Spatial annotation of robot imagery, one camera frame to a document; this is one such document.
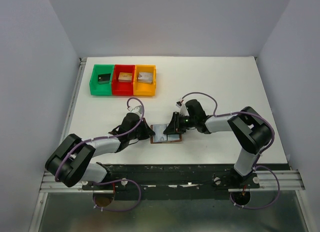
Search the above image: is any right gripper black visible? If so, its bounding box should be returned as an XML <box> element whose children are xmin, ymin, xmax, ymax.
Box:
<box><xmin>163</xmin><ymin>111</ymin><xmax>197</xmax><ymax>135</ymax></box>

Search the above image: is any brown leather card holder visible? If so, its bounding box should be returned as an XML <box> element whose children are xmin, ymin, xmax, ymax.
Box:
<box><xmin>150</xmin><ymin>124</ymin><xmax>182</xmax><ymax>144</ymax></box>

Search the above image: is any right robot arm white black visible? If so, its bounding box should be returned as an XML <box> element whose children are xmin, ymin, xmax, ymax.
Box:
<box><xmin>163</xmin><ymin>99</ymin><xmax>275</xmax><ymax>188</ymax></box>

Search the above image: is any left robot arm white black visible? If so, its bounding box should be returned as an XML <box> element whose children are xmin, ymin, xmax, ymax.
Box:
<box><xmin>44</xmin><ymin>112</ymin><xmax>155</xmax><ymax>189</ymax></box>

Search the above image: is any silver card stack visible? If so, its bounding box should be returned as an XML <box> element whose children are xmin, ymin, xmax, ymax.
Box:
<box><xmin>137</xmin><ymin>72</ymin><xmax>153</xmax><ymax>84</ymax></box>

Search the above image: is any tan card stack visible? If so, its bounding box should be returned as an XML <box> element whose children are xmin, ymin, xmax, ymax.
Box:
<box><xmin>118</xmin><ymin>72</ymin><xmax>132</xmax><ymax>83</ymax></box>

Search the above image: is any orange plastic bin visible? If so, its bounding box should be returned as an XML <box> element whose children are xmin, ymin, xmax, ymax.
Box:
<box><xmin>133</xmin><ymin>65</ymin><xmax>157</xmax><ymax>97</ymax></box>

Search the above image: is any red plastic bin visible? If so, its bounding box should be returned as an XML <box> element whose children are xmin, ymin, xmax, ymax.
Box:
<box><xmin>111</xmin><ymin>64</ymin><xmax>135</xmax><ymax>96</ymax></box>

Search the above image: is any left white knob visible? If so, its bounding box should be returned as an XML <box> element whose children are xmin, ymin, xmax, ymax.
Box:
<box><xmin>121</xmin><ymin>180</ymin><xmax>128</xmax><ymax>186</ymax></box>

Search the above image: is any white knob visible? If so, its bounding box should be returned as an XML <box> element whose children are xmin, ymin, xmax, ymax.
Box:
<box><xmin>121</xmin><ymin>180</ymin><xmax>128</xmax><ymax>186</ymax></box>
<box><xmin>213</xmin><ymin>177</ymin><xmax>221</xmax><ymax>185</ymax></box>

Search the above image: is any green plastic bin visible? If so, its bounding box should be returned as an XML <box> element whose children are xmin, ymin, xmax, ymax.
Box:
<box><xmin>89</xmin><ymin>64</ymin><xmax>115</xmax><ymax>96</ymax></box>

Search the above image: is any right white knob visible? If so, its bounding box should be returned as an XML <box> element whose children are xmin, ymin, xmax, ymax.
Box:
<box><xmin>213</xmin><ymin>177</ymin><xmax>221</xmax><ymax>185</ymax></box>

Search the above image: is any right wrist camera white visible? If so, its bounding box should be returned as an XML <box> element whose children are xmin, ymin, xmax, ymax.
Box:
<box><xmin>176</xmin><ymin>100</ymin><xmax>188</xmax><ymax>115</ymax></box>

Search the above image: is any aluminium frame rail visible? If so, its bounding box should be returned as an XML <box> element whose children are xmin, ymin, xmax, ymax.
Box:
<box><xmin>29</xmin><ymin>57</ymin><xmax>307</xmax><ymax>231</ymax></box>

